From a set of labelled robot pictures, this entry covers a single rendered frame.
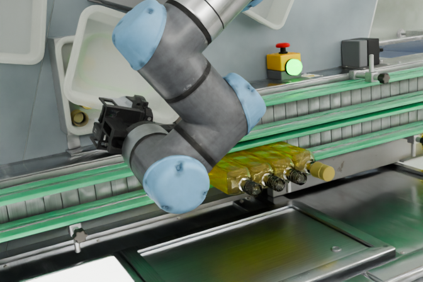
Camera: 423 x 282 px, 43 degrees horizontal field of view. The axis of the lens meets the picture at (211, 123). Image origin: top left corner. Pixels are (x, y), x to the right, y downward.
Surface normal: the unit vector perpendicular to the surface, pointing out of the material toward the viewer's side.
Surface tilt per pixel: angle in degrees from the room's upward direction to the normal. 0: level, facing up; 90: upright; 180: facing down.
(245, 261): 90
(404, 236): 90
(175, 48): 3
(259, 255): 90
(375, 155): 0
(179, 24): 29
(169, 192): 9
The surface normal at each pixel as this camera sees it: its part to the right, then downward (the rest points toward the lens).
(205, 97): 0.37, 0.27
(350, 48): -0.88, 0.18
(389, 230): -0.09, -0.97
